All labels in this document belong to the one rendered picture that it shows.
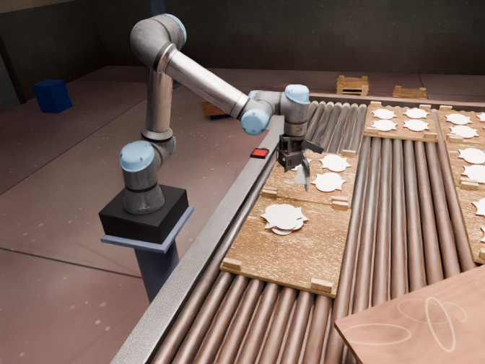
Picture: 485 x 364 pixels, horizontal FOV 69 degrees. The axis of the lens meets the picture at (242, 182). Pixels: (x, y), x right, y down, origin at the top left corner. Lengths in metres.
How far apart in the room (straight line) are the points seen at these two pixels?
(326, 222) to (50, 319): 1.78
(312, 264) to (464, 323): 0.41
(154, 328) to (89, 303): 1.45
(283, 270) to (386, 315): 0.34
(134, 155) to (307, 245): 0.65
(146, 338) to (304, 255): 0.51
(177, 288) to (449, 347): 0.70
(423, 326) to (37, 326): 2.09
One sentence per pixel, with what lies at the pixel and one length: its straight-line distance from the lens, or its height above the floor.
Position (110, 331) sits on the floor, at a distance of 2.28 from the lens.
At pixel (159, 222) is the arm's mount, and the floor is 0.96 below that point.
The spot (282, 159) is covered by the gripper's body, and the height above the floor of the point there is 1.14.
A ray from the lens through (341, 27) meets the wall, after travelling 6.42.
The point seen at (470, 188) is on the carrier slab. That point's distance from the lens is 1.60.
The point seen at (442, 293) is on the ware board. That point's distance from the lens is 0.99.
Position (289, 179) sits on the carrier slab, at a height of 0.94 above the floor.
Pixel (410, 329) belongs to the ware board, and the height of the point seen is 1.04.
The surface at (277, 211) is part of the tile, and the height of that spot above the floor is 0.96.
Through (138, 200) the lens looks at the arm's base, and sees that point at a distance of 1.32.
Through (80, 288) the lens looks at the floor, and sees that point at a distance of 2.58.
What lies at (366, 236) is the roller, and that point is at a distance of 1.27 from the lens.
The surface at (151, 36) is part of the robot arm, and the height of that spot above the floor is 1.56.
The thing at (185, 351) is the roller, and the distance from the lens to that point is 0.98.
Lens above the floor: 1.73
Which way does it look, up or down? 32 degrees down
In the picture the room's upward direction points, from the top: 4 degrees counter-clockwise
